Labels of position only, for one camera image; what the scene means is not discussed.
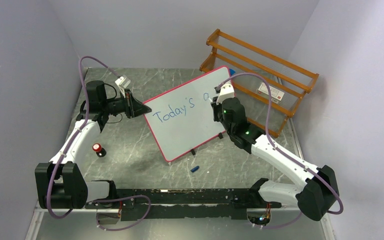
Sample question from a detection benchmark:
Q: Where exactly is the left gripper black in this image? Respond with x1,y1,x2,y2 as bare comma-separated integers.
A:
101,89,151,119

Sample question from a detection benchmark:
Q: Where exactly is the whiteboard with pink frame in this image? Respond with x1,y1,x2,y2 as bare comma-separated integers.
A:
144,65,231,162

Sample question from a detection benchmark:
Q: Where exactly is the blue marker cap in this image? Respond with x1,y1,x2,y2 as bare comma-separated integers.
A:
190,165,200,173

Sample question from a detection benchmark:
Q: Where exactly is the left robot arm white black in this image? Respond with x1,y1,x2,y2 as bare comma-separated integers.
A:
34,76,152,209

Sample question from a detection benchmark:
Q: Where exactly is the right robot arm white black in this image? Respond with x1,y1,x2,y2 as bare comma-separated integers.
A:
211,96,340,221

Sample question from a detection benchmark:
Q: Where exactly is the blue eraser on shelf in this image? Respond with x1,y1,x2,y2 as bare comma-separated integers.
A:
229,68,236,76

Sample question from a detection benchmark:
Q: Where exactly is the orange wooden shelf rack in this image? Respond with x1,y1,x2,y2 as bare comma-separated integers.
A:
199,29,319,138

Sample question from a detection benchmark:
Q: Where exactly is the white labelled box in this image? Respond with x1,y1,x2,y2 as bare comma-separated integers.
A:
256,82,285,102

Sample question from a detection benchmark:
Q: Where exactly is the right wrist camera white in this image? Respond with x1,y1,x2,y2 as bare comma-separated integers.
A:
214,83,235,105

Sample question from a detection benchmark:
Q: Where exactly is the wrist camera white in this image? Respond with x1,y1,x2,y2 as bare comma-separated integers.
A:
214,83,235,105
114,75,131,97

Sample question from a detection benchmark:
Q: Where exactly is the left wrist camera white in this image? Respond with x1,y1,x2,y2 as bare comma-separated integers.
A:
114,75,131,97

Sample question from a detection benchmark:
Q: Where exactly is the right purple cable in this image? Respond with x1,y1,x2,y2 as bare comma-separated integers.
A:
214,72,345,229

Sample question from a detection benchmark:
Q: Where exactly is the purple cable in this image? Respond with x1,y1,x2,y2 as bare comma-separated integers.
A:
46,55,152,232
214,72,345,229

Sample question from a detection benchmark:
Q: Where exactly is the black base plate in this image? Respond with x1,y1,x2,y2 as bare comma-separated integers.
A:
85,188,282,221

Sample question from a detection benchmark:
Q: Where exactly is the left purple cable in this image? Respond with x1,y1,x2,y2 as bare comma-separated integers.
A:
46,55,152,232

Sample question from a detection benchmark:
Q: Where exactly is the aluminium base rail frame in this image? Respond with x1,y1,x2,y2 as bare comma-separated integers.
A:
24,187,337,240

